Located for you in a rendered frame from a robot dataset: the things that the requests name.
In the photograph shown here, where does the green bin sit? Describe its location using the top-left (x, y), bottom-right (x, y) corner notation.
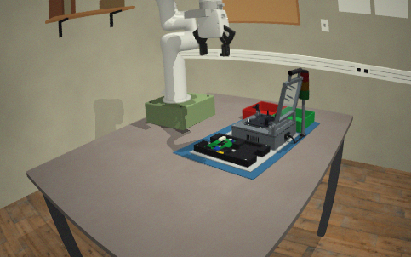
top-left (287, 108), bottom-right (315, 133)

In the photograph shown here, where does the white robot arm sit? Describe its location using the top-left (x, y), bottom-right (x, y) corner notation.
top-left (156, 0), bottom-right (225, 103)

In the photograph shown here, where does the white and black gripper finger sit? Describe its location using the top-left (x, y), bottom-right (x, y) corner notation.
top-left (192, 29), bottom-right (208, 55)
top-left (220, 25), bottom-right (236, 57)

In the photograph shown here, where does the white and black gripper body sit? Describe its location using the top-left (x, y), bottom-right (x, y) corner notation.
top-left (197, 9), bottom-right (229, 38)

